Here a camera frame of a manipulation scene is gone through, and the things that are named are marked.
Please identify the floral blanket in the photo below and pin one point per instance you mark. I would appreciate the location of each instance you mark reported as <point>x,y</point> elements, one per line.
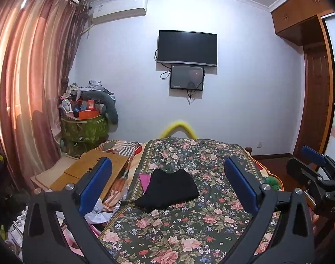
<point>200,225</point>

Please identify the yellow plush object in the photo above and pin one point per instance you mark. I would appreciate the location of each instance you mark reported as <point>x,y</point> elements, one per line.
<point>178,125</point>

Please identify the wooden door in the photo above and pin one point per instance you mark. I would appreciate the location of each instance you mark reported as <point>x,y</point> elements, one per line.
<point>317,101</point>

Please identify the orange box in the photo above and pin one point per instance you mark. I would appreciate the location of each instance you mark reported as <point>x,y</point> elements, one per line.
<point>86,114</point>

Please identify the striped orange blanket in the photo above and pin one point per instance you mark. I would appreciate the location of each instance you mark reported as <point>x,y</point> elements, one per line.
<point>120,148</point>

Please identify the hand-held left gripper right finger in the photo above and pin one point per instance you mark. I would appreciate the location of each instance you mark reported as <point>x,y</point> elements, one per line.
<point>241,187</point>

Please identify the pile of clothes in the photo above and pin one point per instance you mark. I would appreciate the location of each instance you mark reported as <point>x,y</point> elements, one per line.
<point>87,86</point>

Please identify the black wall television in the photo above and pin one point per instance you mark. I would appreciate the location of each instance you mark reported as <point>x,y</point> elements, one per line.
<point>187,46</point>

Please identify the small black monitor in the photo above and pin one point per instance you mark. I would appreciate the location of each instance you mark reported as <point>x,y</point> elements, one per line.
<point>186,77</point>

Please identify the black pants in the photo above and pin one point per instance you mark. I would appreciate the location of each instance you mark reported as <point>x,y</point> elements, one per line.
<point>170,189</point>

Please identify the pink curtain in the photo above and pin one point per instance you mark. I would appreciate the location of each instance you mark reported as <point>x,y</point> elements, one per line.
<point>30,74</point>

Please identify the grey bolster pillow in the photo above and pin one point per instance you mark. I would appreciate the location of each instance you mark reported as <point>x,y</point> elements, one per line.
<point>109,107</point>

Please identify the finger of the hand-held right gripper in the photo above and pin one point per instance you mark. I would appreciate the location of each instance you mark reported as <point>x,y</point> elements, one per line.
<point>313,155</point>
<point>302,170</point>

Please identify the magenta cloth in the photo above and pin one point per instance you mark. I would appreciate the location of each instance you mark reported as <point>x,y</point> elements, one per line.
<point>145,181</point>

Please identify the white air conditioner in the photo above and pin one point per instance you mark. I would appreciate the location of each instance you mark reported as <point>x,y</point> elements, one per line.
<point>120,5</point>

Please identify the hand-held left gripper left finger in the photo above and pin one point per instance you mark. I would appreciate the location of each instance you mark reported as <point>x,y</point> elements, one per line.
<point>96,187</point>

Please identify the green storage box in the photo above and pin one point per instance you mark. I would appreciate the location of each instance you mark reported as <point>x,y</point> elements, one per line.
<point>85,132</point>

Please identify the wooden wardrobe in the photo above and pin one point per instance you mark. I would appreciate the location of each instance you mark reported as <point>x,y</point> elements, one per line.
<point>299,8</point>

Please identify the white wall socket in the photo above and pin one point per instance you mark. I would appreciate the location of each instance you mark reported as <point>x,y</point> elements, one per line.
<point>259,144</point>

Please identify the crumpled white paper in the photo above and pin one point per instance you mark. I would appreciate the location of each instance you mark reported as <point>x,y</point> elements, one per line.
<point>100,214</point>

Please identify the green plush toy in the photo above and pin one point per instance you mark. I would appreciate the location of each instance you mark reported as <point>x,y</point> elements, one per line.
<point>272,181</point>

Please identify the cardboard sheets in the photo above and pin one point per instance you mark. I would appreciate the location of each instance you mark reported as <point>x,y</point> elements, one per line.
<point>82,170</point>

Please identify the dark bag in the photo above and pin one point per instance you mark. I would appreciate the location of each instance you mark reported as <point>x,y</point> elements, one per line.
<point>5,187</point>

